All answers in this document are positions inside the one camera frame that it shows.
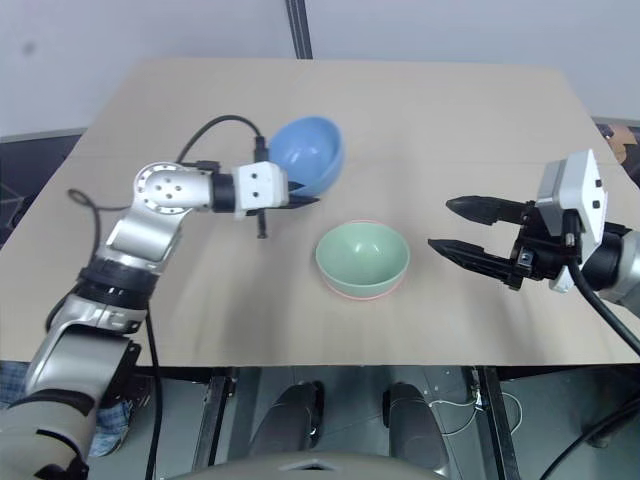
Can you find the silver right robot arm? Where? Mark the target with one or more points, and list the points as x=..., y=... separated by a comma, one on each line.
x=627, y=265

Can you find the blue bowl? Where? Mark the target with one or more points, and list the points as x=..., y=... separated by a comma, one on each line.
x=307, y=150

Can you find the brown cardboard box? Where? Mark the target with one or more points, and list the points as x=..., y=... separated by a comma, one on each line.
x=625, y=142

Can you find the dark rounded shape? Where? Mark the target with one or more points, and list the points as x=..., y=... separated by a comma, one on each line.
x=290, y=420
x=412, y=425

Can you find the dark side bench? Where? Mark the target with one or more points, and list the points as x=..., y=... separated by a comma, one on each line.
x=30, y=165

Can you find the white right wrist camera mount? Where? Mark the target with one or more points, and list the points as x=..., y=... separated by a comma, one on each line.
x=580, y=185

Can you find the pink bowl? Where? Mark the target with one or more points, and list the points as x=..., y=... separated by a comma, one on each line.
x=365, y=298

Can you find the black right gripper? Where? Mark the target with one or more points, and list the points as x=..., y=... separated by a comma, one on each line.
x=542, y=255

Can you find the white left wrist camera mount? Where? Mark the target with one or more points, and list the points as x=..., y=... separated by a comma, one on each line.
x=260, y=186

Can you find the black upright pole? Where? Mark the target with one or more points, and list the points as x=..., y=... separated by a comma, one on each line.
x=299, y=27

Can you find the black table frame leg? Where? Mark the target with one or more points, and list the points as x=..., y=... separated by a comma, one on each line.
x=216, y=415
x=495, y=425

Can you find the green bowl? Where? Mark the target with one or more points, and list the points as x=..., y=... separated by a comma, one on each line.
x=362, y=255

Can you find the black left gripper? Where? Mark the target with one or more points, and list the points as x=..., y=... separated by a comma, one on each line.
x=261, y=224

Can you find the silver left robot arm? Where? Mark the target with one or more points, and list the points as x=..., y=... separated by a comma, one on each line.
x=160, y=200

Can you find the blue plaid cloth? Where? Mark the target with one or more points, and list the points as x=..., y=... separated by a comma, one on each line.
x=111, y=427

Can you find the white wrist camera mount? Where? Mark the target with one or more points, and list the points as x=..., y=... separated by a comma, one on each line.
x=260, y=186
x=580, y=185

